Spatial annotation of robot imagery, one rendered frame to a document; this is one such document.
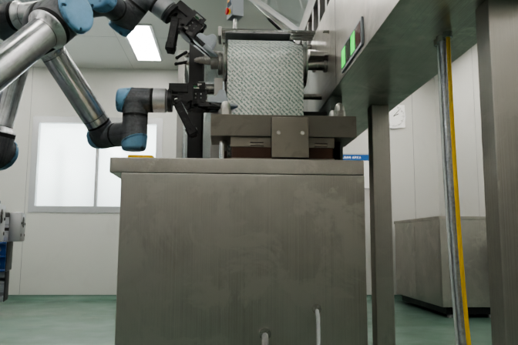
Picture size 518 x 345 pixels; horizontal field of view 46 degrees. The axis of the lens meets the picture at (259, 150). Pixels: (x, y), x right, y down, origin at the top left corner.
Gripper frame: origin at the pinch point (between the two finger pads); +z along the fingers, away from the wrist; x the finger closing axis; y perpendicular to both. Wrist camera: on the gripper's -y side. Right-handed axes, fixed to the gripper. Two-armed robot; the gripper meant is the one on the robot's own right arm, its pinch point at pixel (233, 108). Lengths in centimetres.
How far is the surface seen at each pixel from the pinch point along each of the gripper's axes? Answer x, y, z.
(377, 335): 13, -69, 46
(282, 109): -0.3, -0.2, 15.0
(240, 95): -0.3, 4.2, 2.2
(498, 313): -75, -53, 46
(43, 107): 556, 120, -224
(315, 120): -20.0, -7.4, 22.2
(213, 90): 8.0, 7.5, -6.5
